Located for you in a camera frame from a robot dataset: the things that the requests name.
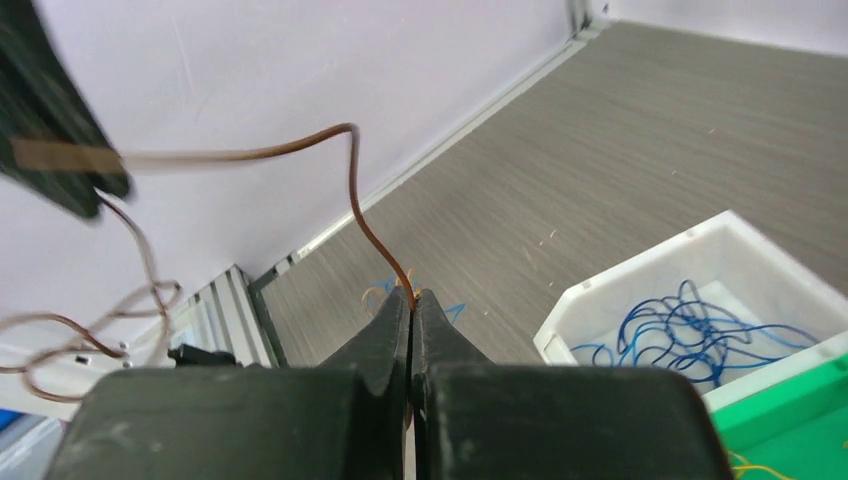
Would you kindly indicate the green plastic bin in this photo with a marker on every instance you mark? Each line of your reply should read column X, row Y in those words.
column 796, row 429

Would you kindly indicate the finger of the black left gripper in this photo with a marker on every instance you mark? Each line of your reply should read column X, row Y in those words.
column 40, row 102

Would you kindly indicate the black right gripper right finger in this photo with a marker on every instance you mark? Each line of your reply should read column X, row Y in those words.
column 475, row 419

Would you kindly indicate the white plastic bin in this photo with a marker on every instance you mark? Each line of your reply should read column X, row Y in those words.
column 720, row 304

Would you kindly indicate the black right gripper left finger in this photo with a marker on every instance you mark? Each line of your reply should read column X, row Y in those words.
column 341, row 419

